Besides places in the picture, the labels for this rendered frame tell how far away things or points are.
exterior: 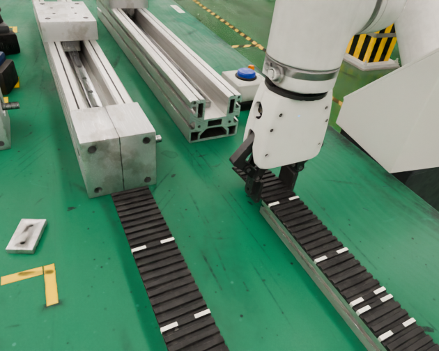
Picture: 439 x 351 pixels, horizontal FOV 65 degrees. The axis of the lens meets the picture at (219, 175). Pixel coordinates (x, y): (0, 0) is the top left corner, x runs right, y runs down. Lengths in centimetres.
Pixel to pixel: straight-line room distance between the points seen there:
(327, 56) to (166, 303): 30
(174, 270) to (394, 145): 45
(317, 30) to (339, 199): 30
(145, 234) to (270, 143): 18
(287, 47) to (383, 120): 36
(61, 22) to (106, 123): 37
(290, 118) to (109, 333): 30
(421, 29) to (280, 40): 43
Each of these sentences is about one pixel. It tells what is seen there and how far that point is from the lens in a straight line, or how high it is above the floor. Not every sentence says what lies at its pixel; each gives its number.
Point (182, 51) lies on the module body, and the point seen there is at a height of 86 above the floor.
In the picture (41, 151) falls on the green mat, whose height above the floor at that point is 78.
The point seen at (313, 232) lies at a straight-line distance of 46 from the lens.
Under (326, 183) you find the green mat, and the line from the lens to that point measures 61.
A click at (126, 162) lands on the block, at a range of 50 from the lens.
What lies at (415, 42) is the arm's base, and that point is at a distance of 78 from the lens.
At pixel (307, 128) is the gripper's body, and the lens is 44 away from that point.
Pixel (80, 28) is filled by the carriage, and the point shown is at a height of 89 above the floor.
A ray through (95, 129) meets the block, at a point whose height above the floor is 87.
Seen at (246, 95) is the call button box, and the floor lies 82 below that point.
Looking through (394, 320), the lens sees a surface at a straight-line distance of 43.
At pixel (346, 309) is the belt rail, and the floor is 79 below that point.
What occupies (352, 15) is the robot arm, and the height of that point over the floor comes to 106.
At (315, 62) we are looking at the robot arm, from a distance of 38.
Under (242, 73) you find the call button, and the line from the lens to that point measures 76.
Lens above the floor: 113
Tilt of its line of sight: 38 degrees down
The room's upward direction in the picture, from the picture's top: 8 degrees clockwise
